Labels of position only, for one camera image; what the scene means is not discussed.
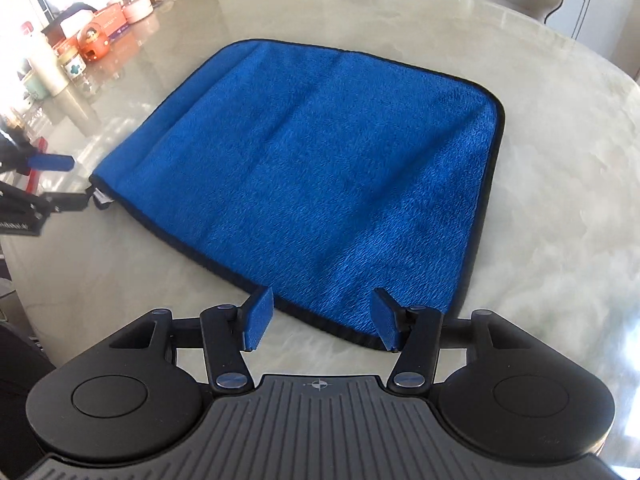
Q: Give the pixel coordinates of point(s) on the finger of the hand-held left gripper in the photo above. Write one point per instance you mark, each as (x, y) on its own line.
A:
(60, 202)
(50, 162)

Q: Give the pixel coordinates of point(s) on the pale green cup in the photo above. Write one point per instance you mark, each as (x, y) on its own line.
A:
(32, 85)

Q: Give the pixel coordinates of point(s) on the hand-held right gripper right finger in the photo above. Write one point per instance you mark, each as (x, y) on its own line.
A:
(382, 320)

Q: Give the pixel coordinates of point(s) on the pink round box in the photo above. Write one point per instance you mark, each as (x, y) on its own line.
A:
(137, 11)

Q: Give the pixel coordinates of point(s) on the orange toy figure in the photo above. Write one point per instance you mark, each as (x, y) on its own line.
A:
(95, 41)

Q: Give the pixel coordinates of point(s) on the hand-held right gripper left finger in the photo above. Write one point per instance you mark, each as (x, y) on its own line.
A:
(257, 317)

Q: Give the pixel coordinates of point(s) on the glass jar with clover print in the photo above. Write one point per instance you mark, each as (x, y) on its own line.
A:
(73, 69)

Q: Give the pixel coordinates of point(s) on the orange box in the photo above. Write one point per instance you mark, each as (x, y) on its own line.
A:
(117, 22)

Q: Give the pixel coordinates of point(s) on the blue and grey towel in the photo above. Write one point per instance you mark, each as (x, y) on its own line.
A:
(310, 160)

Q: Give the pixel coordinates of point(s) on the white bottle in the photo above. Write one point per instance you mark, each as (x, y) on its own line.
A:
(47, 65)

